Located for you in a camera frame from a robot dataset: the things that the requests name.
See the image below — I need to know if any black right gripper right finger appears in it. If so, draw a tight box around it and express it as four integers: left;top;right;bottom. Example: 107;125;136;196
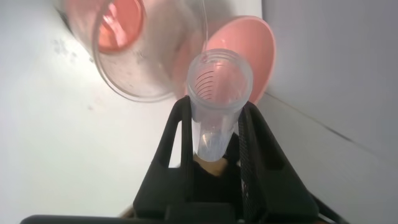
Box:
238;101;320;223

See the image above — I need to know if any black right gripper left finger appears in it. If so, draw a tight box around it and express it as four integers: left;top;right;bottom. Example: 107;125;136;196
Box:
133;95;195;218

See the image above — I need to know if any red pigment test tube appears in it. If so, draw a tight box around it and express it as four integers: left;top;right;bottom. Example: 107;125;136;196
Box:
185;48;254;163

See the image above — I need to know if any clear glass beaker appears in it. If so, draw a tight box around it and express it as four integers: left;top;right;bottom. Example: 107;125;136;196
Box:
52;0;210;103

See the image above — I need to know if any pink bowl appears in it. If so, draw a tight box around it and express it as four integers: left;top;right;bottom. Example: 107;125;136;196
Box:
183;15;277;105

